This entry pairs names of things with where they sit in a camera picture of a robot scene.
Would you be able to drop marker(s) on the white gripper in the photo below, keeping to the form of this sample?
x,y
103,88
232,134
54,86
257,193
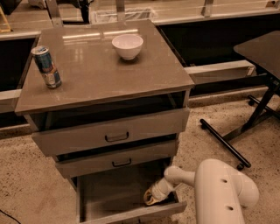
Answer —
x,y
160,191

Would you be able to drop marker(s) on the grey bottom drawer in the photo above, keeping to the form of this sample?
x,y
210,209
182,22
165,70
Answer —
x,y
117,196

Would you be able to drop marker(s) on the grey drawer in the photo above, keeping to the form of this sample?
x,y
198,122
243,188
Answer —
x,y
117,196
117,159
95,135

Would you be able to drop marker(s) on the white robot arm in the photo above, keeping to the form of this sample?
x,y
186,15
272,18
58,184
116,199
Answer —
x,y
221,191

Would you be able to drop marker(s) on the grey drawer cabinet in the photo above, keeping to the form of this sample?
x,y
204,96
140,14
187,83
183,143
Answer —
x,y
98,85

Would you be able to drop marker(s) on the grey middle drawer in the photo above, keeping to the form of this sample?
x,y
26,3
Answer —
x,y
117,159

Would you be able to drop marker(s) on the grey top drawer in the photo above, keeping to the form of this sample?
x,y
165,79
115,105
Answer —
x,y
95,135

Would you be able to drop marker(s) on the white ceramic bowl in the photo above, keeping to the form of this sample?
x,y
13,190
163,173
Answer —
x,y
128,46

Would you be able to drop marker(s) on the blue silver drink can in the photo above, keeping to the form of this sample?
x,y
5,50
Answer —
x,y
44,62

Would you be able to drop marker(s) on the black rolling side table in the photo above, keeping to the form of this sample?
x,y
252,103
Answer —
x,y
263,51

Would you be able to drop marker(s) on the yellow object top left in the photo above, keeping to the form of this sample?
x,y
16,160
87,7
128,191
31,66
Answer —
x,y
4,24

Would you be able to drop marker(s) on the grey right side rail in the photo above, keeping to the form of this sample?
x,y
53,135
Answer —
x,y
225,71

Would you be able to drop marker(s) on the grey rail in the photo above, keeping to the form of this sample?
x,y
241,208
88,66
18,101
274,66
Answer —
x,y
8,100
225,71

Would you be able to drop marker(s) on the grey left side rail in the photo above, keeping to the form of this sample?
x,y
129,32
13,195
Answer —
x,y
8,100

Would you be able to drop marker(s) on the wire mesh basket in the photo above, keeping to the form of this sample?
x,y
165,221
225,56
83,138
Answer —
x,y
111,16

